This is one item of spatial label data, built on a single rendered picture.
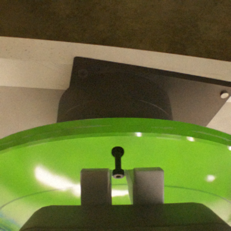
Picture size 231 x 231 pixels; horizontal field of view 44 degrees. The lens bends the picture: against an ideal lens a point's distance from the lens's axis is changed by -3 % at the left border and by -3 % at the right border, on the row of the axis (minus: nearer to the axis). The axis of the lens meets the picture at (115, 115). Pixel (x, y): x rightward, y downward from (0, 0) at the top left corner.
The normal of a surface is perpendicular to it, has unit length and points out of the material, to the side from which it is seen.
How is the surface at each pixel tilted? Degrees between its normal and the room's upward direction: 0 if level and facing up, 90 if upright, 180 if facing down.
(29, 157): 25
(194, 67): 90
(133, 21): 0
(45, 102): 0
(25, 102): 0
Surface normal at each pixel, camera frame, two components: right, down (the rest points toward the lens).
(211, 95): 0.02, 0.80
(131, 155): 0.04, 0.48
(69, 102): -0.70, -0.41
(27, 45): 0.16, -0.59
